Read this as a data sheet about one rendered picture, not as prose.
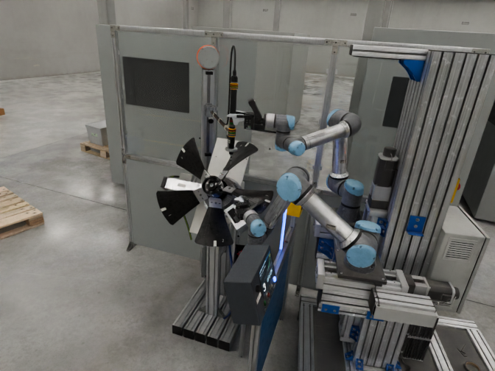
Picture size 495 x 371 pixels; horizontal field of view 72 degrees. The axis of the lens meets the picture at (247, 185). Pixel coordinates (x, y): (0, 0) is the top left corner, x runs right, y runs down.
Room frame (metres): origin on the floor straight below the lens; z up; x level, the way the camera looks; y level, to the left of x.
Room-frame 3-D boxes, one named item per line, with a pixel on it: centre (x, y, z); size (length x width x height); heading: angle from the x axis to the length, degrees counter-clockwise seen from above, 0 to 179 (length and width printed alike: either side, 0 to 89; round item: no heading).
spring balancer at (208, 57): (2.54, 0.33, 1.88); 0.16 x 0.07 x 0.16; 108
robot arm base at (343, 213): (1.90, -0.64, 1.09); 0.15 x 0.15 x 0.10
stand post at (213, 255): (1.99, 0.20, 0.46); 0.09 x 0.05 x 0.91; 73
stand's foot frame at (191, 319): (2.08, 0.18, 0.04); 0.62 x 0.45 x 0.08; 163
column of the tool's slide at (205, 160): (2.54, 0.33, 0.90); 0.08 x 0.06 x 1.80; 108
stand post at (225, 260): (2.21, 0.14, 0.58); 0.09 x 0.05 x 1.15; 73
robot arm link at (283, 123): (1.82, -0.18, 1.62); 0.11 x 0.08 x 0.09; 83
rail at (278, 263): (1.66, -0.21, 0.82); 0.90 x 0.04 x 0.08; 163
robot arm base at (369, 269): (1.41, -0.58, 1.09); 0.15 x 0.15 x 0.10
